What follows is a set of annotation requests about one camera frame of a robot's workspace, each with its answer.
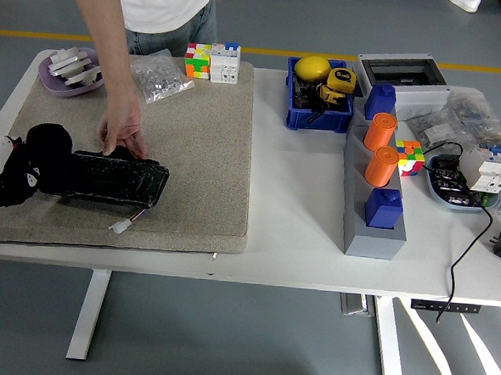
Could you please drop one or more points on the person's right hand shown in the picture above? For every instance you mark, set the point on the person's right hand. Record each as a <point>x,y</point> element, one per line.
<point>122,120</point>

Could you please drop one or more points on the black rag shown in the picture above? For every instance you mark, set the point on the black rag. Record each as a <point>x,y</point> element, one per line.
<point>49,141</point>

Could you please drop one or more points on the black glossy panel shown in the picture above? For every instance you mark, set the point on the black glossy panel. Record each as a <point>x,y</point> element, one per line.
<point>115,179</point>

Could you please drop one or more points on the person's right forearm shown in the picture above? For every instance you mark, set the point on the person's right forearm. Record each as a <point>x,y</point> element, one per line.
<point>102,38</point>

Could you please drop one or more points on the black table control panel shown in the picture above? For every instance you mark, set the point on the black table control panel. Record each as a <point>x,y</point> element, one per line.
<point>426,305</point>

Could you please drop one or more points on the clear bag of screws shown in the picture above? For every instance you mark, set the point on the clear bag of screws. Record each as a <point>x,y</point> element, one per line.
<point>165,80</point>

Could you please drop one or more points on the person in jeans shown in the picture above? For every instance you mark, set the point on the person in jeans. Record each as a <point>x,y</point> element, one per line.
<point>164,3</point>

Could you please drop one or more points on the purple plastic tray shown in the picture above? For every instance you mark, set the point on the purple plastic tray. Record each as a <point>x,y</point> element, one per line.
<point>64,90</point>

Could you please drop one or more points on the white circuit breaker block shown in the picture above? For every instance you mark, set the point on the white circuit breaker block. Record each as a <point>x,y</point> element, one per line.
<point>224,67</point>
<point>485,172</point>

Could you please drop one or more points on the colourful puzzle cube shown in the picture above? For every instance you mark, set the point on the colourful puzzle cube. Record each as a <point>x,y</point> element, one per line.
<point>197,63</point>
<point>410,161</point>

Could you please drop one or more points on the white metal bar stack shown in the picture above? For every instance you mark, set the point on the white metal bar stack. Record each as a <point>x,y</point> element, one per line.
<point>68,60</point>

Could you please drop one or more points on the grey-brown felt mat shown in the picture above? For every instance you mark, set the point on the grey-brown felt mat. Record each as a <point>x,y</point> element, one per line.
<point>210,151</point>

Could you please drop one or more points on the yellow oval ball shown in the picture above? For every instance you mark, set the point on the yellow oval ball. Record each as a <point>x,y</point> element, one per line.
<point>312,68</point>

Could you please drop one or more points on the yellow round tape measure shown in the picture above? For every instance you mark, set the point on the yellow round tape measure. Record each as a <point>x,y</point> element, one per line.
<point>341,78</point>

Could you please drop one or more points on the blue plastic bin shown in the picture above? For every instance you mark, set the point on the blue plastic bin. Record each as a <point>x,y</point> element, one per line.
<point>318,120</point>

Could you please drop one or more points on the white table leg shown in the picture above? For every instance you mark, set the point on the white table leg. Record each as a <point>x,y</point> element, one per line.
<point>388,340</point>
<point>89,313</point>

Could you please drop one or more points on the blue square peg block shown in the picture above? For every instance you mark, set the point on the blue square peg block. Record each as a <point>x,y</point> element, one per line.
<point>383,210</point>
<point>381,102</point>

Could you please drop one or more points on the orange cylinder peg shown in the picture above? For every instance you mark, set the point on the orange cylinder peg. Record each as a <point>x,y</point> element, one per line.
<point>379,133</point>
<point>379,167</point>

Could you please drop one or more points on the person in black trousers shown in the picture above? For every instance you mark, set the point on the person in black trousers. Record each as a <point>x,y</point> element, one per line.
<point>462,1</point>

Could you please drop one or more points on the small clear labelled bag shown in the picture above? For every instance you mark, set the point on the small clear labelled bag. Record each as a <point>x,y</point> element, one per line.
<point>436,133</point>

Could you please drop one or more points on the large clear parts bag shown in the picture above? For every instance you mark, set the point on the large clear parts bag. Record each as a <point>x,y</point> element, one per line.
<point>472,112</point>

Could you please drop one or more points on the grey stepped block holder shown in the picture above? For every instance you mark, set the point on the grey stepped block holder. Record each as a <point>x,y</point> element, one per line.
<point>374,246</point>

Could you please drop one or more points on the dark circuit boards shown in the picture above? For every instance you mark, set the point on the dark circuit boards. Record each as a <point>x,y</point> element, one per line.
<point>446,178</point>

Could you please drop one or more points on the grey under-table control box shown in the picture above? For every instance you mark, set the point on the grey under-table control box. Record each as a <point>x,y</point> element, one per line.
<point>356,304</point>

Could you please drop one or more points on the light blue tray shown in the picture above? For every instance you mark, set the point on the light blue tray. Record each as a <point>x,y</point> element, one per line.
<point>457,208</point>

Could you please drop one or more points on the white T-shaped bracket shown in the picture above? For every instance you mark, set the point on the white T-shaped bracket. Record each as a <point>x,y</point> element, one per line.
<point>84,78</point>

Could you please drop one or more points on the grey electrical enclosure box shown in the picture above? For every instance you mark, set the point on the grey electrical enclosure box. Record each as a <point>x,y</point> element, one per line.
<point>422,96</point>

